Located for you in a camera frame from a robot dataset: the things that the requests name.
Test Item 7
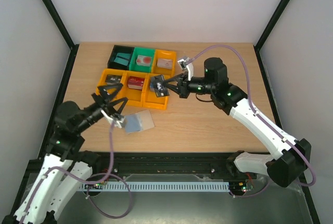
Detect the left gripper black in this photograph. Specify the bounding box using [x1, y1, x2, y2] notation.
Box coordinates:
[75, 83, 128, 134]

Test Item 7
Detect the black VIP credit card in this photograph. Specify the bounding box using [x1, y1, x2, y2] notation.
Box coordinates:
[150, 75, 170, 98]

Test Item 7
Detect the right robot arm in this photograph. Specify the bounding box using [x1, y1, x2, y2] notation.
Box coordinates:
[157, 57, 312, 188]

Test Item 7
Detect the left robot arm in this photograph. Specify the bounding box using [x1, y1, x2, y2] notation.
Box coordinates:
[2, 83, 128, 223]

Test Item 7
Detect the black card stack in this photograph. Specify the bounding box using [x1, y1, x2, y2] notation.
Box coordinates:
[105, 74, 122, 85]

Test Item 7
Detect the white pink card stack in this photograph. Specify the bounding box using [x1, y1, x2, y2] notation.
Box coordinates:
[157, 58, 173, 70]

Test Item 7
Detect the white red card stack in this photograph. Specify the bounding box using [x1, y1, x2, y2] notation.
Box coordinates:
[136, 55, 152, 67]

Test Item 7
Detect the yellow bin front left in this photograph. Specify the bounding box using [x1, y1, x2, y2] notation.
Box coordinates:
[95, 69, 127, 100]

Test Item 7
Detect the yellow bin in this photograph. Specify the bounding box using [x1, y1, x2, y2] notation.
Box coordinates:
[151, 49, 177, 76]
[142, 73, 169, 110]
[120, 71, 148, 107]
[95, 69, 127, 100]

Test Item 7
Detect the yellow bin front middle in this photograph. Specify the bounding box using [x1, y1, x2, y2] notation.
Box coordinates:
[120, 71, 148, 107]

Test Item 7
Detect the yellow bin front right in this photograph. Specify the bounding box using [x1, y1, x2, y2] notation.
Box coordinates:
[142, 73, 169, 110]

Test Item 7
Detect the yellow bin back right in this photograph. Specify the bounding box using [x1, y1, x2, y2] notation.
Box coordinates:
[151, 49, 177, 76]

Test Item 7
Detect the green storage bin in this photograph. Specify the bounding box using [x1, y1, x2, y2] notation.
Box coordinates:
[129, 47, 155, 73]

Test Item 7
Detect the black storage bin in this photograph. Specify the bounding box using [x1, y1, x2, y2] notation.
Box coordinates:
[107, 45, 134, 70]

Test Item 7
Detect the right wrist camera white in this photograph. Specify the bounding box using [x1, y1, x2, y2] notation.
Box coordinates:
[177, 56, 194, 81]

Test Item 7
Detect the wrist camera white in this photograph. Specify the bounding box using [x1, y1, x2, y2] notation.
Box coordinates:
[101, 110, 126, 128]
[177, 56, 194, 81]

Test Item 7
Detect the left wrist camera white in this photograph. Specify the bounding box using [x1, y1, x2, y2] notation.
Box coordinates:
[101, 110, 126, 128]

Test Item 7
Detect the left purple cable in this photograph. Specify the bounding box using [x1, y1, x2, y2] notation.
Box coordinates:
[19, 121, 116, 224]

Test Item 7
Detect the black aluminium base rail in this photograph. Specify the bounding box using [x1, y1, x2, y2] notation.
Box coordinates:
[25, 152, 271, 180]

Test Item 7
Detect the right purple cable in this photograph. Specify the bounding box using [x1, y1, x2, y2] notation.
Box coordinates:
[189, 45, 317, 187]

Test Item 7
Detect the white slotted cable duct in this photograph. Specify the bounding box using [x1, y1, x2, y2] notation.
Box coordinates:
[89, 181, 229, 192]

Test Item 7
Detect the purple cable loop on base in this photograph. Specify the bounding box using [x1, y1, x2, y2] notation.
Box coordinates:
[84, 170, 133, 218]

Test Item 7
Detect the black frame post left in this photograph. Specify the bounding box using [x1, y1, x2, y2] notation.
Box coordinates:
[27, 0, 79, 50]

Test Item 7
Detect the black frame post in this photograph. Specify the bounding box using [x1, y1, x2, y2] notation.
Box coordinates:
[27, 0, 79, 50]
[254, 0, 306, 50]

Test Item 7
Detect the black frame post right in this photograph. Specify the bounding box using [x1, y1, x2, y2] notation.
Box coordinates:
[254, 0, 306, 50]

